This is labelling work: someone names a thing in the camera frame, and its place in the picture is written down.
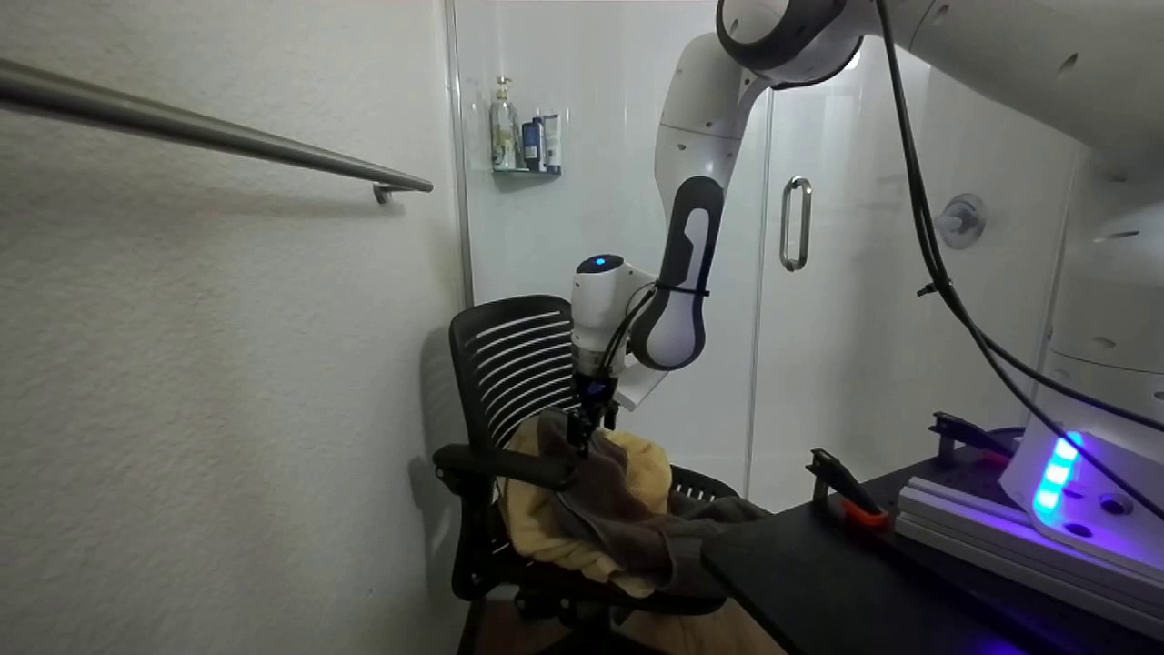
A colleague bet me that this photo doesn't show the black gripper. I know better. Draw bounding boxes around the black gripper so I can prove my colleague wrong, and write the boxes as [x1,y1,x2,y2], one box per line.
[573,375,620,442]

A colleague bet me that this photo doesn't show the grey-brown terry cloth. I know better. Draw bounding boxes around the grey-brown terry cloth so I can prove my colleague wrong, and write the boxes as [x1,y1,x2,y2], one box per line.
[504,412,768,601]

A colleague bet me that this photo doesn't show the black mesh office chair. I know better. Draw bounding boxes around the black mesh office chair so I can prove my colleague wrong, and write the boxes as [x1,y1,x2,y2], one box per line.
[430,290,747,655]

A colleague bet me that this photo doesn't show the yellow towel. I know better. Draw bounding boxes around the yellow towel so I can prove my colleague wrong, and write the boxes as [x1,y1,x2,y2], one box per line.
[495,415,792,655]

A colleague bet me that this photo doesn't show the glass shower shelf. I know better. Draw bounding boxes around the glass shower shelf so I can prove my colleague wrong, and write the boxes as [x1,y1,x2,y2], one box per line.
[492,167,561,193]

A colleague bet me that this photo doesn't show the glass shower door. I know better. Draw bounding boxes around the glass shower door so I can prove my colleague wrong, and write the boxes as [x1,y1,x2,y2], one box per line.
[445,0,938,506]

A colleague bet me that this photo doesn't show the black orange clamp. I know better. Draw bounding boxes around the black orange clamp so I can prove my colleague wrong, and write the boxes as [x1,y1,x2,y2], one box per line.
[808,449,890,535]

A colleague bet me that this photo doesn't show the blue soap container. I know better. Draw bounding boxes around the blue soap container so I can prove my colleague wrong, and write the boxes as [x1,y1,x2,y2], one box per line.
[522,113,561,174]

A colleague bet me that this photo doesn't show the white shampoo bottle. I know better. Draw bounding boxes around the white shampoo bottle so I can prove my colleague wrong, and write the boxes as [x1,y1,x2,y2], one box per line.
[489,76,516,171]

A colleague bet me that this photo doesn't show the round shower valve knob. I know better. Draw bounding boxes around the round shower valve knob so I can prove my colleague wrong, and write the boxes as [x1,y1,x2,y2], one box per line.
[935,193,987,250]

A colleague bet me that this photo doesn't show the metal towel bar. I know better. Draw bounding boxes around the metal towel bar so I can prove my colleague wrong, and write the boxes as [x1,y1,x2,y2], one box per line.
[0,63,433,202]

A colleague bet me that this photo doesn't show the black clamp behind rail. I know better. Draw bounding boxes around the black clamp behind rail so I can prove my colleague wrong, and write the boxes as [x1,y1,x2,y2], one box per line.
[933,412,1024,468]

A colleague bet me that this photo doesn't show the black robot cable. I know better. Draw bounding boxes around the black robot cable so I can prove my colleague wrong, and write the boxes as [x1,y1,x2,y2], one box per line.
[870,0,1164,525]

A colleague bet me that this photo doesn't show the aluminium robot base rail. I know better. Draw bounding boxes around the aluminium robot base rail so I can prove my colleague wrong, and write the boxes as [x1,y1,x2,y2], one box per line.
[897,476,1164,641]

